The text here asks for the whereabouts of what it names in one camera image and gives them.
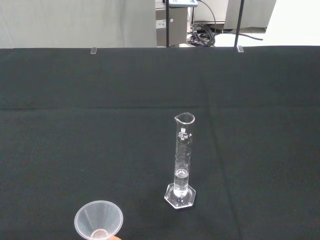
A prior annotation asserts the thin black stand pole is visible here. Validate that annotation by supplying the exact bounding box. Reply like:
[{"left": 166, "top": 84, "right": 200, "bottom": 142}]
[{"left": 163, "top": 0, "right": 172, "bottom": 48}]

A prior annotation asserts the grey backdrop sheet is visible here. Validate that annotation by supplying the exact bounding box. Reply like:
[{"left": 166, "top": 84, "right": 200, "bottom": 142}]
[{"left": 0, "top": 0, "right": 158, "bottom": 49}]

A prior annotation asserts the black bench cloth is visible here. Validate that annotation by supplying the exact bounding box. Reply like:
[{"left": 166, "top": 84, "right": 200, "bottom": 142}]
[{"left": 0, "top": 45, "right": 320, "bottom": 240}]

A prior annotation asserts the grey metal cabinet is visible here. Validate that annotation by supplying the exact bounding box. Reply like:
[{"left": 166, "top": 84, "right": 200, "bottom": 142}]
[{"left": 155, "top": 0, "right": 189, "bottom": 48}]

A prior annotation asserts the black cable bundle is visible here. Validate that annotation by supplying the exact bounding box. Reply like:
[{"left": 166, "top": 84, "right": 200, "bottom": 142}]
[{"left": 188, "top": 22, "right": 217, "bottom": 48}]

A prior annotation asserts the clear plastic funnel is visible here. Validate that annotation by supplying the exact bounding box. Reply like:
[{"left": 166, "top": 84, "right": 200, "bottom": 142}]
[{"left": 73, "top": 199, "right": 124, "bottom": 240}]

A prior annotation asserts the white panel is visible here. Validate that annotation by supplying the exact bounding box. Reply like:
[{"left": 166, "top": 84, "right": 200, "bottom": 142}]
[{"left": 263, "top": 0, "right": 320, "bottom": 47}]

